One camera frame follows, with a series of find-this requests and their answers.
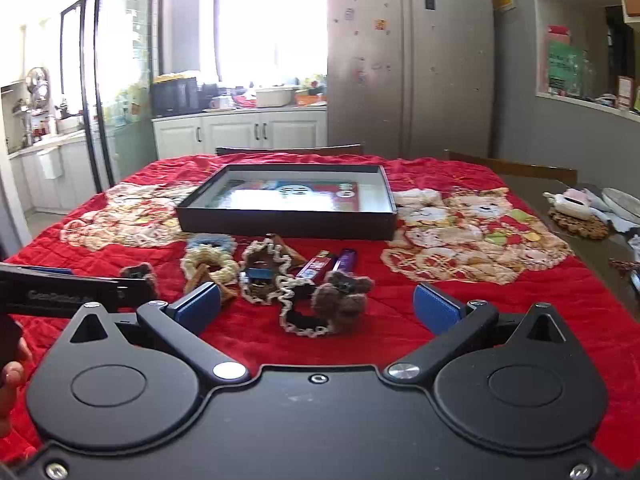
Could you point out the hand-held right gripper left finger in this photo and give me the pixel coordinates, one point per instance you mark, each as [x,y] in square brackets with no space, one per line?
[197,306]

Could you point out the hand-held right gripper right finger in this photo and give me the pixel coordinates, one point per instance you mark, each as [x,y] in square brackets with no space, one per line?
[436,306]

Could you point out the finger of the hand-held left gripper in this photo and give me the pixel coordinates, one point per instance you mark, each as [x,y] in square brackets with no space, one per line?
[134,294]

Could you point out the brown triangular pouch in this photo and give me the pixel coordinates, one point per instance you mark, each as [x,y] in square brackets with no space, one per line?
[200,276]
[287,255]

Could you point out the cream crochet scrunchie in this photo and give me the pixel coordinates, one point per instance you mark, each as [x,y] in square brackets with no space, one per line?
[192,263]

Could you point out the blue crochet scrunchie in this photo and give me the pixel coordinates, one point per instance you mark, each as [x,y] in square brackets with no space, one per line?
[210,241]

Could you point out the small green hair clip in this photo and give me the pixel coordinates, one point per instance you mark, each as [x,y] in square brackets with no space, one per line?
[258,274]

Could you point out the brown scrunchie cream lace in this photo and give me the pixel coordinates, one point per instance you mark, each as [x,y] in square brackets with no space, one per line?
[260,260]

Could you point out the brown bear plush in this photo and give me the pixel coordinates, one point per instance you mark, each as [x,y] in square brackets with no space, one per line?
[336,306]

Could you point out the purple packet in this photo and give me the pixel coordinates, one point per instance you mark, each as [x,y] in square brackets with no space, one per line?
[345,260]

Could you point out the black scrunchie cream lace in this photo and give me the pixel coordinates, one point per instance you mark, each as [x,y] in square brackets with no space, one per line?
[301,293]

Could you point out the black shallow box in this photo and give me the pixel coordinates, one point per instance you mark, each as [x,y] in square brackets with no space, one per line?
[280,222]

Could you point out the red packet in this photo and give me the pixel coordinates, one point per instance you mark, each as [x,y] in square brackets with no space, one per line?
[312,266]

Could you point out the person's left hand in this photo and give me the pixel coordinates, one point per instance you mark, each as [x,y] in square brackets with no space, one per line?
[11,376]

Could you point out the red printed blanket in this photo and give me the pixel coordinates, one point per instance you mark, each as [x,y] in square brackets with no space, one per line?
[380,305]

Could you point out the white hanging bin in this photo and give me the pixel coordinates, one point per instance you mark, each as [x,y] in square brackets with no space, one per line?
[50,164]

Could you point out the kitchen counter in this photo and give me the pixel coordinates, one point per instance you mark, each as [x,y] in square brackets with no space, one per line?
[45,142]

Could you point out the short wooden chair back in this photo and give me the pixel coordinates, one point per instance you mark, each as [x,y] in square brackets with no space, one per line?
[510,167]

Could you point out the woven brown coaster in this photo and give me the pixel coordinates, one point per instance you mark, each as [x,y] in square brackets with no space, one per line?
[580,229]

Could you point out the white and pink toy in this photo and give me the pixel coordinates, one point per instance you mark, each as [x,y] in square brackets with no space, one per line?
[572,202]

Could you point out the white kitchen cabinet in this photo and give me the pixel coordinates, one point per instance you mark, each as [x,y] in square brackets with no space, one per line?
[235,130]

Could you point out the long wooden chair back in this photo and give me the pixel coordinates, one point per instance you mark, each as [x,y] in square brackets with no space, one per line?
[290,150]

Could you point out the black microwave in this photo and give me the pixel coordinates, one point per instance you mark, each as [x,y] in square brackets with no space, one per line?
[172,96]

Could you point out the white mug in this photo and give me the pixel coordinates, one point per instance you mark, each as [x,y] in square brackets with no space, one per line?
[216,102]

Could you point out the steel pot lids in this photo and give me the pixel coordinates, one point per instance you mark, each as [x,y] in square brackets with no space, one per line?
[39,82]

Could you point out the white plate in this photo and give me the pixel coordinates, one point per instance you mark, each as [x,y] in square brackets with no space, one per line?
[622,200]

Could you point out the black-framed sliding glass door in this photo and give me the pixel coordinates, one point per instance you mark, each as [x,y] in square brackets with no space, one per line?
[97,80]

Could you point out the white plastic basin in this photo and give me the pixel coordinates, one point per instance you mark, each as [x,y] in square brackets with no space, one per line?
[275,97]

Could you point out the orange container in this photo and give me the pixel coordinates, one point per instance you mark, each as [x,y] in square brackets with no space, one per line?
[309,96]

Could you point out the doll fridge magnet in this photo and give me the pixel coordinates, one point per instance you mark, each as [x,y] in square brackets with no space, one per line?
[359,74]

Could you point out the grey double-door fridge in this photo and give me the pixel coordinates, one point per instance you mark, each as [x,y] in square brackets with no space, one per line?
[410,60]

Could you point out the green bag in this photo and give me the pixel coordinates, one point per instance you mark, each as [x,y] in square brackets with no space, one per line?
[565,70]

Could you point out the orange fridge sticker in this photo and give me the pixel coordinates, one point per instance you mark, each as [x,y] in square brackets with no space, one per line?
[382,24]

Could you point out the white wall shelf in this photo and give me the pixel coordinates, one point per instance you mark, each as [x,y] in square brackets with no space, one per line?
[575,97]

